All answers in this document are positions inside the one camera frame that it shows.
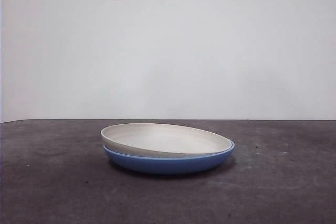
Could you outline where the blue plate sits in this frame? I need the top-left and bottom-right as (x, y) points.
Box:
(103, 141), (236, 175)

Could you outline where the white plate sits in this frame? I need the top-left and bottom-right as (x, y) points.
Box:
(100, 123), (233, 158)

